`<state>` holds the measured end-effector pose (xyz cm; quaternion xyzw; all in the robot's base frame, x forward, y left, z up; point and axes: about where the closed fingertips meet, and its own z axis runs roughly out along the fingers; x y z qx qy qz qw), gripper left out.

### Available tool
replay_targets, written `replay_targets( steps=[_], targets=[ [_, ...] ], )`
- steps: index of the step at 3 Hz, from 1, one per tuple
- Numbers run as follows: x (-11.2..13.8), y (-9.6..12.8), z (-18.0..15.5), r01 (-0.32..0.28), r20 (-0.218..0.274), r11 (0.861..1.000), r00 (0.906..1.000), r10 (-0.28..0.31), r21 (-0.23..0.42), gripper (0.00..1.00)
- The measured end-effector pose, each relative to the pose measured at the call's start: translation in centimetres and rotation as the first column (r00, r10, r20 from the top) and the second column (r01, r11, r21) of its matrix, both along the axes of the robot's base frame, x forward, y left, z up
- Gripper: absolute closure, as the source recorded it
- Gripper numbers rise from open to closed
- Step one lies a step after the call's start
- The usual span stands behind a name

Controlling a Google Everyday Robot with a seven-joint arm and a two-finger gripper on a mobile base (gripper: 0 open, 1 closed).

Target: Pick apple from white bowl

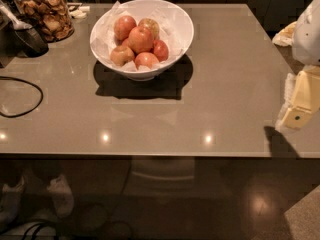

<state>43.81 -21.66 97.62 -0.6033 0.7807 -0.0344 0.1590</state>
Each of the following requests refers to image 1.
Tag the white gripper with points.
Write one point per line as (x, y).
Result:
(308, 37)

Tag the red apple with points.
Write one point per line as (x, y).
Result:
(140, 39)
(123, 25)
(160, 50)
(121, 55)
(145, 59)

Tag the white paper bowl liner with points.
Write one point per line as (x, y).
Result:
(168, 20)

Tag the white ceramic bowl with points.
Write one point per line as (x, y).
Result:
(173, 27)

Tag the yellowish apple back right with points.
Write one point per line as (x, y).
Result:
(152, 25)

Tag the yellow cloth in background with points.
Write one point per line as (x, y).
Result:
(285, 36)

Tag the small white items on table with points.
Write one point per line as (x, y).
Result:
(78, 11)

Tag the white shoe right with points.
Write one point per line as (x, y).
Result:
(61, 195)

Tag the white shoe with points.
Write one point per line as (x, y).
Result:
(10, 202)
(61, 195)

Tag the glass jar of dried chips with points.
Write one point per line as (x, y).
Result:
(52, 17)

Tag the black round pan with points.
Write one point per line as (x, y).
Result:
(32, 43)

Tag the white shoe left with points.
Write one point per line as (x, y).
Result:
(10, 202)

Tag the silver spoon handle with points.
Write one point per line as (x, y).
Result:
(17, 24)

